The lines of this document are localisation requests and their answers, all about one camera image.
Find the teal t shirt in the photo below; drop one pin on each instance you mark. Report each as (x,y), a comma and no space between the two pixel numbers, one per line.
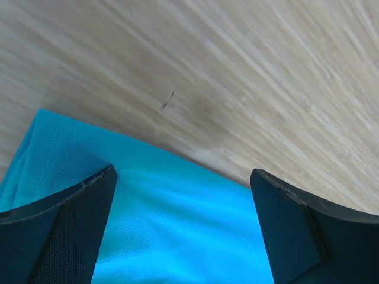
(171,221)

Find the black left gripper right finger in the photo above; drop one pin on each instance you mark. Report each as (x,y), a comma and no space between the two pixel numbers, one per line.
(309,239)

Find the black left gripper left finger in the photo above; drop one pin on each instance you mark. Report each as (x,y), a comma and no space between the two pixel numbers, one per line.
(57,238)

